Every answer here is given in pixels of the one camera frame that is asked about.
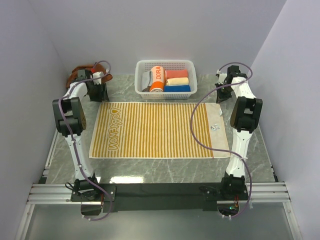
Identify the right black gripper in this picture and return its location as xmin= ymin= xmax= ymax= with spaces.
xmin=214 ymin=82 xmax=233 ymax=104

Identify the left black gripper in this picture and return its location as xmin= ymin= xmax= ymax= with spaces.
xmin=87 ymin=82 xmax=110 ymax=103

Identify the yellow striped Doraemon towel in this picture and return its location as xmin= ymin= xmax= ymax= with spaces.
xmin=89 ymin=102 xmax=230 ymax=159

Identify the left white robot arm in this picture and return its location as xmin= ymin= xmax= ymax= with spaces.
xmin=52 ymin=68 xmax=109 ymax=202

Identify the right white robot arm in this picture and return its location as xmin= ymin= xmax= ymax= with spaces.
xmin=215 ymin=65 xmax=263 ymax=200

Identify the brown crumpled towel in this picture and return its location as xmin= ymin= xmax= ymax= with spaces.
xmin=66 ymin=63 xmax=107 ymax=89

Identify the cream rolled towel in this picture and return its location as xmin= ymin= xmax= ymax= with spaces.
xmin=165 ymin=77 xmax=189 ymax=86

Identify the grey rolled towel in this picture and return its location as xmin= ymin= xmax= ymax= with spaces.
xmin=141 ymin=71 xmax=153 ymax=92

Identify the white plastic basket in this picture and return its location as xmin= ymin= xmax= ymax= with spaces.
xmin=134 ymin=60 xmax=198 ymax=100

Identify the blue rolled towel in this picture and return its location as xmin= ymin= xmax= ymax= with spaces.
xmin=164 ymin=85 xmax=191 ymax=93

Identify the orange white rolled towel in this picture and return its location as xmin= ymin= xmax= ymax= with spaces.
xmin=149 ymin=66 xmax=166 ymax=93

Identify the red rolled towel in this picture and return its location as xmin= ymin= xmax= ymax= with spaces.
xmin=165 ymin=69 xmax=188 ymax=80

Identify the black base beam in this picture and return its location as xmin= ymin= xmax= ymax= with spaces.
xmin=65 ymin=180 xmax=251 ymax=216

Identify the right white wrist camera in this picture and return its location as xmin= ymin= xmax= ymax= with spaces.
xmin=216 ymin=70 xmax=227 ymax=85

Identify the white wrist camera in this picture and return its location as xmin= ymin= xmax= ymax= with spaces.
xmin=216 ymin=70 xmax=227 ymax=85
xmin=92 ymin=71 xmax=104 ymax=81

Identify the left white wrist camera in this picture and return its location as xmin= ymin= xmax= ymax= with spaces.
xmin=92 ymin=71 xmax=104 ymax=81

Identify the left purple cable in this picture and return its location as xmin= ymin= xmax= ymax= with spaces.
xmin=57 ymin=60 xmax=116 ymax=222

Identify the aluminium rail frame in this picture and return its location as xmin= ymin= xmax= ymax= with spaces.
xmin=16 ymin=130 xmax=302 ymax=240

